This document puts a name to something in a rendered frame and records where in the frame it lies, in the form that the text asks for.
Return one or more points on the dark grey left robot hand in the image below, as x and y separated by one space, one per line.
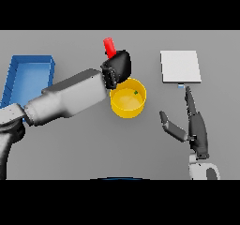
120 67

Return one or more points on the blue tray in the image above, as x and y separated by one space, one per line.
26 77

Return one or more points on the yellow bowl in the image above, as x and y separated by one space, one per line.
128 102

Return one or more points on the green nut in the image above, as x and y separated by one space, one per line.
136 92

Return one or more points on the pale square measuring scale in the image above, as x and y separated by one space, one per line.
180 67

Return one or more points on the red beaker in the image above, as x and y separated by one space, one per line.
110 47

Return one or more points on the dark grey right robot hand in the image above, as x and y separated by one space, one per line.
197 130

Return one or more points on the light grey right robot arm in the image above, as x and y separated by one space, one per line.
201 170

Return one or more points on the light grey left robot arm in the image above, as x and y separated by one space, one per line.
72 96

